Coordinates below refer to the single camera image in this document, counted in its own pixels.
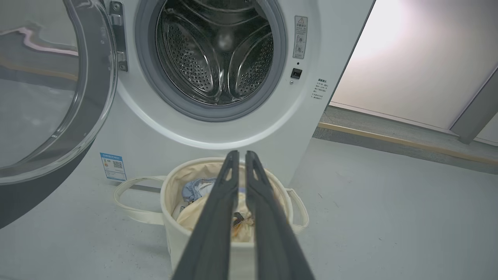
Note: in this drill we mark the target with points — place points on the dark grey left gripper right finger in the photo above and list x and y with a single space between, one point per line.
272 241

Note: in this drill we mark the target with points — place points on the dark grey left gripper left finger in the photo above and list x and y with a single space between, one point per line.
214 233

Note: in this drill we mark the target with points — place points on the pale yellow garment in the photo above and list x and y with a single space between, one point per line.
192 217

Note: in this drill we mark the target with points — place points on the light blue printed garment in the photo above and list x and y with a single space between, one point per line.
194 188

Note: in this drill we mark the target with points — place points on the round dark glass washer door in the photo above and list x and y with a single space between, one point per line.
46 97

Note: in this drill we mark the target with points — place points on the stainless steel washing machine drum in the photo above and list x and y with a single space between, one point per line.
214 50

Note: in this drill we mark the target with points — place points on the white washing machine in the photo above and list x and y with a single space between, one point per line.
330 39

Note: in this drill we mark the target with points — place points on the metal door hinge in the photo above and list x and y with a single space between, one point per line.
118 35

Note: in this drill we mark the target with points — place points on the cream fabric laundry basket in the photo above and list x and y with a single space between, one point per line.
175 241

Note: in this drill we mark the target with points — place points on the blue energy label sticker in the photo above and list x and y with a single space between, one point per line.
113 166

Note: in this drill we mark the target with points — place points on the grey warning sticker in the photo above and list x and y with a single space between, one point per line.
300 37

